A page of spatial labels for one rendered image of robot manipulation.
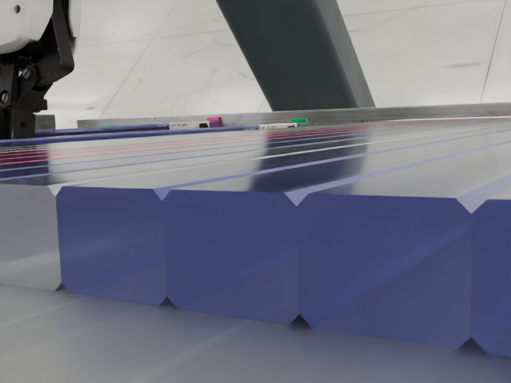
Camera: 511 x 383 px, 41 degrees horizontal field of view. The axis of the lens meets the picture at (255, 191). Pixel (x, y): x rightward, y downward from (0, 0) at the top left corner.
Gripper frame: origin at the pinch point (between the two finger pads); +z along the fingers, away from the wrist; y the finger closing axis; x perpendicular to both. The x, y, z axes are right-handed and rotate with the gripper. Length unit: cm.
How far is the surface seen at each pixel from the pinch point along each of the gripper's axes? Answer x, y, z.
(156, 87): 139, -103, -35
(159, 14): 164, -125, -68
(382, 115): 24.7, 17.3, -4.8
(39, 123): 19.6, -18.9, -4.3
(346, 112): 24.7, 14.0, -5.1
